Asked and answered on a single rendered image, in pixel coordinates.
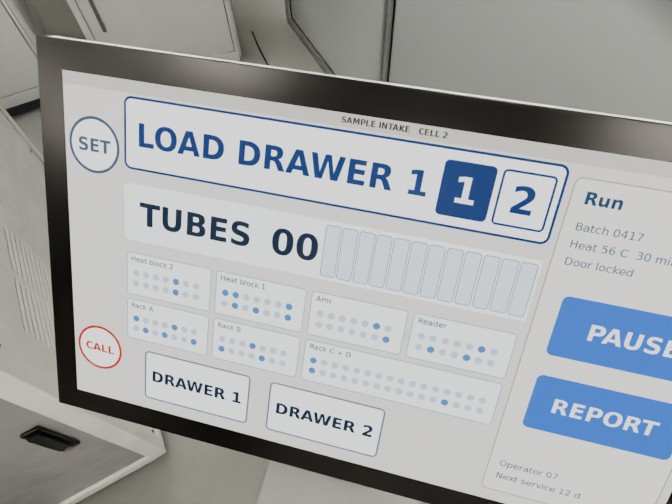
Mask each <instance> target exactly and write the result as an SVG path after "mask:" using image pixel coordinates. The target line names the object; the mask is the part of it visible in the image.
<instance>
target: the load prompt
mask: <svg viewBox="0 0 672 504"><path fill-rule="evenodd" d="M123 119H124V168H125V169H130V170H136V171H141V172H146V173H152V174H157V175H163V176H168V177H174V178H179V179H184V180H190V181H195V182H201V183H206V184H212V185H217V186H222V187H228V188H233V189H239V190H244V191H250V192H255V193H260V194H266V195H271V196H277V197H282V198H287V199H293V200H298V201H304V202H309V203H315V204H320V205H325V206H331V207H336V208H342V209H347V210H353V211H358V212H363V213H369V214H374V215H380V216H385V217H391V218H396V219H401V220H407V221H412V222H418V223H423V224H428V225H434V226H439V227H445V228H450V229H456V230H461V231H466V232H472V233H477V234H483V235H488V236H494V237H499V238H504V239H510V240H515V241H521V242H526V243H531V244H537V245H542V246H548V245H549V242H550V238H551V235H552V232H553V229H554V225H555V222H556V219H557V215H558V212H559V209H560V206H561V202H562V199H563V196H564V192H565V189H566V186H567V183H568V179H569V176H570V173H571V169H572V166H573V165H569V164H563V163H556V162H550V161H544V160H537V159H531V158H525V157H518V156H512V155H506V154H499V153H493V152H487V151H480V150H474V149H468V148H461V147H455V146H449V145H442V144H436V143H430V142H423V141H417V140H411V139H404V138H398V137H392V136H385V135H379V134H373V133H366V132H360V131H354V130H347V129H341V128H335V127H328V126H322V125H316V124H309V123H303V122H297V121H290V120H284V119H278V118H271V117H265V116H259V115H252V114H246V113H240V112H233V111H227V110H221V109H214V108H208V107H202V106H195V105H189V104H183V103H176V102H170V101H164V100H157V99H151V98H145V97H138V96H132V95H126V94H123Z"/></svg>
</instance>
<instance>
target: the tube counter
mask: <svg viewBox="0 0 672 504"><path fill-rule="evenodd" d="M542 265H543V261H540V260H535V259H529V258H524V257H519V256H514V255H508V254H503V253H498V252H492V251H487V250H482V249H477V248H471V247H466V246H461V245H455V244H450V243H445V242H440V241H434V240H429V239H424V238H418V237H413V236H408V235H403V234H397V233H392V232H387V231H382V230H376V229H371V228H366V227H360V226H355V225H350V224H345V223H339V222H334V221H329V220H323V219H318V218H313V217H308V216H302V215H297V214H292V213H286V212H281V211H276V210H271V217H270V227H269V237H268V248H267V258H266V268H270V269H275V270H279V271H284V272H289V273H294V274H299V275H303V276H308V277H313V278H318V279H322V280H327V281H332V282H337V283H342V284H346V285H351V286H356V287H361V288H365V289H370V290H375V291H380V292H385V293H389V294H394V295H399V296H404V297H408V298H413V299H418V300H423V301H428V302H432V303H437V304H442V305H447V306H451V307H456V308H461V309H466V310H471V311H475V312H480V313H485V314H490V315H494V316H499V317H504V318H509V319H514V320H518V321H523V322H525V320H526V317H527V314H528V311H529V307H530V304H531V301H532V297H533V294H534V291H535V288H536V284H537V281H538V278H539V274H540V271H541V268H542Z"/></svg>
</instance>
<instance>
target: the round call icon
mask: <svg viewBox="0 0 672 504"><path fill-rule="evenodd" d="M76 330H77V352H78V364H81V365H85V366H89V367H92V368H96V369H100V370H104V371H108V372H112V373H116V374H120V375H123V330H120V329H116V328H112V327H108V326H103V325H99V324H95V323H91V322H87V321H83V320H79V319H76Z"/></svg>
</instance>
